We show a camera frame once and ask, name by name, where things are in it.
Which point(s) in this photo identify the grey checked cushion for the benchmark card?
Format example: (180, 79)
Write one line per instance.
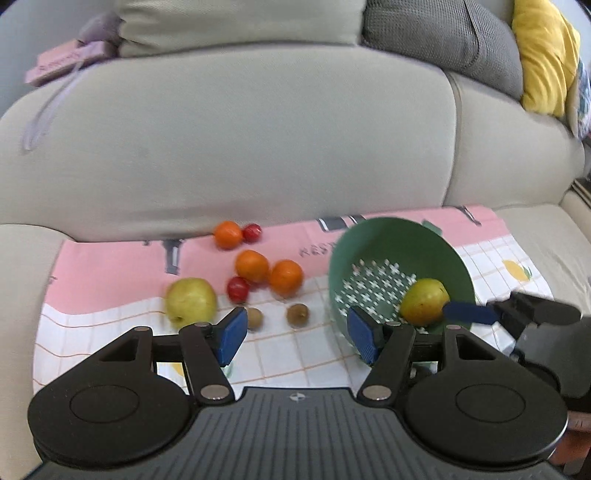
(438, 37)

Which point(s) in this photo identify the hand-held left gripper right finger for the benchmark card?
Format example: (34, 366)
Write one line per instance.
(362, 334)

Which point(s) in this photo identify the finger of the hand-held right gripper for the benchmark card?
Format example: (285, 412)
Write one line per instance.
(545, 310)
(468, 312)

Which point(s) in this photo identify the stack of books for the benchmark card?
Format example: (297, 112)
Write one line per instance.
(582, 189)

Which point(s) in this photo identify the yellow cushion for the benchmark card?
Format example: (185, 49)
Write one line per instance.
(545, 60)

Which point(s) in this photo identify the beige pillow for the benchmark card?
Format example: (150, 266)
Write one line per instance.
(231, 23)

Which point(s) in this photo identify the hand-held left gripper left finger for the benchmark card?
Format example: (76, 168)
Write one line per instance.
(232, 336)

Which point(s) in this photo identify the pink checked printed mat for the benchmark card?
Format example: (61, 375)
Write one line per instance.
(115, 272)

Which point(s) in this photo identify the beige fabric sofa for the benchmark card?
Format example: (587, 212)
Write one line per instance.
(231, 138)

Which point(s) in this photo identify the brown kiwi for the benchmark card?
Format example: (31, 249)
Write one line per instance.
(298, 314)
(254, 318)

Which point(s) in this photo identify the orange mandarin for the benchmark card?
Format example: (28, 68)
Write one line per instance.
(252, 265)
(286, 277)
(228, 234)

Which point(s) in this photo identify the red cherry tomato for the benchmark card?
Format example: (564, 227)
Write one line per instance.
(252, 233)
(238, 287)

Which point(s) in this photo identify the patterned blue cushion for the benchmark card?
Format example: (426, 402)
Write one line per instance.
(581, 97)

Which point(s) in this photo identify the green plastic colander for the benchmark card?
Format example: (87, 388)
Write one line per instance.
(392, 249)

